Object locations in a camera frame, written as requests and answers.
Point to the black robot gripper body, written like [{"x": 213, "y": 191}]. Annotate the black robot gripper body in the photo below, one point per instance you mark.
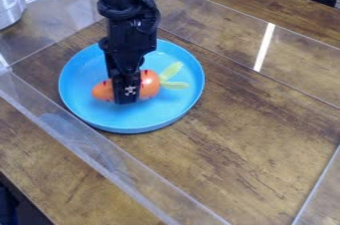
[{"x": 132, "y": 38}]

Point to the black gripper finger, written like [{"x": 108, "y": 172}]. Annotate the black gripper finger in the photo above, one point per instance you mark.
[{"x": 127, "y": 86}]

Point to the orange toy carrot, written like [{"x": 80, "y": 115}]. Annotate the orange toy carrot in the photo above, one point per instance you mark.
[{"x": 152, "y": 83}]

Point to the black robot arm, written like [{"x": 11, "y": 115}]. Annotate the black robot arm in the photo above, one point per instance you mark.
[{"x": 124, "y": 9}]

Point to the round blue tray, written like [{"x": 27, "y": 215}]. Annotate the round blue tray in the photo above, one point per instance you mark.
[{"x": 147, "y": 115}]

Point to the clear acrylic enclosure wall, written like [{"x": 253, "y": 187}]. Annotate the clear acrylic enclosure wall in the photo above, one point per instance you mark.
[{"x": 249, "y": 159}]

